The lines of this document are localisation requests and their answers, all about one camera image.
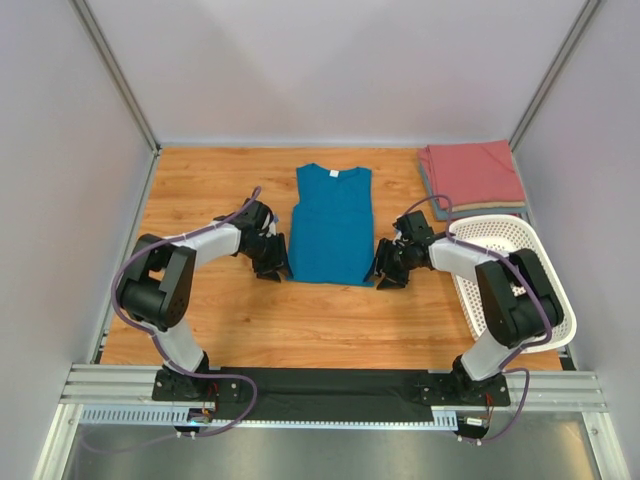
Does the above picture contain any blue t shirt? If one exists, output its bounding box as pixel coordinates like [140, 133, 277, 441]
[288, 163, 374, 287]

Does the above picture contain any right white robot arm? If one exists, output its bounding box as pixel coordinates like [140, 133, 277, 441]
[365, 211, 576, 406]

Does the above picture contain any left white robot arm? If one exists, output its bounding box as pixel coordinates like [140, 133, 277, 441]
[111, 198, 291, 402]

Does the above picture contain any folded red t shirt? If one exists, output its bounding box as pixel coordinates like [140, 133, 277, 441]
[418, 140, 525, 206]

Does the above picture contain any white perforated basket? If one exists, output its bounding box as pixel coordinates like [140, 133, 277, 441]
[444, 213, 579, 354]

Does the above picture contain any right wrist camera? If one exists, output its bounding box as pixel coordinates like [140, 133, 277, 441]
[393, 223, 403, 244]

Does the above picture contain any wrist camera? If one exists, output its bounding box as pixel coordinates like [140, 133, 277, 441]
[262, 213, 279, 237]
[393, 223, 403, 244]

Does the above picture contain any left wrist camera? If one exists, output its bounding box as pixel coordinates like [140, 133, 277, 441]
[262, 213, 279, 237]

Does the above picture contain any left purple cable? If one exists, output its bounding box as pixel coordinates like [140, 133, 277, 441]
[79, 185, 261, 454]

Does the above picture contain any grey slotted cable duct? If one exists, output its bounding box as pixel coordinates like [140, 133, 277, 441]
[79, 405, 491, 430]

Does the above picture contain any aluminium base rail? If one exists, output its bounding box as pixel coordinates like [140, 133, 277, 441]
[61, 365, 607, 412]

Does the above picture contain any left aluminium frame post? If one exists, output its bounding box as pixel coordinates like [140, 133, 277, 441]
[69, 0, 161, 155]

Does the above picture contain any aluminium frame post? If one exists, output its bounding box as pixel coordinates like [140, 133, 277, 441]
[69, 0, 161, 155]
[509, 0, 604, 152]

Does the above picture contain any right aluminium frame post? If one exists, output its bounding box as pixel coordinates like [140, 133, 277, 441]
[509, 0, 604, 152]

